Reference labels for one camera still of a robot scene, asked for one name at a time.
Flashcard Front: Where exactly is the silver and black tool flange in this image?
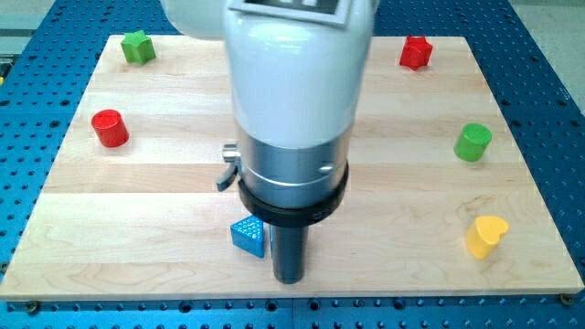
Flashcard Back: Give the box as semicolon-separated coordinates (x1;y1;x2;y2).
216;127;349;228

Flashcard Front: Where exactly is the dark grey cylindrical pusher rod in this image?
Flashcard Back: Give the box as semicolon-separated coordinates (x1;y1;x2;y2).
270;225;308;284

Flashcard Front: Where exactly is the yellow heart block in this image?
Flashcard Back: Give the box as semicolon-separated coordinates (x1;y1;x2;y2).
465;216;510;260

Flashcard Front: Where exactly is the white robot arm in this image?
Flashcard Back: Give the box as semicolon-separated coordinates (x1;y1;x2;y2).
162;0;378;284

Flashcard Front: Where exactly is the blue triangle block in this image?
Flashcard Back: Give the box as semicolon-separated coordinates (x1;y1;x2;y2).
230;216;265;259

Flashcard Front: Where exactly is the light wooden board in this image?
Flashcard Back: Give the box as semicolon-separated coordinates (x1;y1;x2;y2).
1;36;583;301

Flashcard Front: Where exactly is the red star block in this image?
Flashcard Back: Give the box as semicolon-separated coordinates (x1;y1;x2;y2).
399;36;433;70

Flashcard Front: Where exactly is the red cylinder block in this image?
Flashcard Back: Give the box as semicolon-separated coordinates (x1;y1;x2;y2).
90;109;130;148

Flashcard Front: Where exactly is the green cylinder block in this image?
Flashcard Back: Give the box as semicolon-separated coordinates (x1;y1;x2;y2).
453;122;493;162

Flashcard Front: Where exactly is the green star block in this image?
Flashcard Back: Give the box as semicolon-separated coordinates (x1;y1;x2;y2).
121;30;156;65

